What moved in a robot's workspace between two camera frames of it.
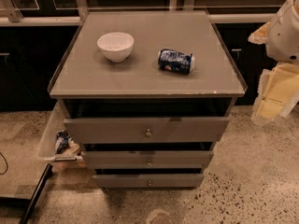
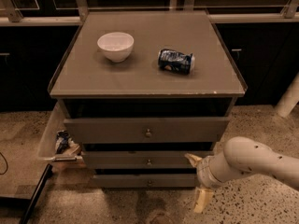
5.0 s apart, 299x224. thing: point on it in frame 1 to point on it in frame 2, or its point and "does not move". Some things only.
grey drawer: [147, 159] does not move
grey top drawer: [145, 130] does not move
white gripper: [284, 36] to [205, 172]
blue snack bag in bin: [63, 138] does not move
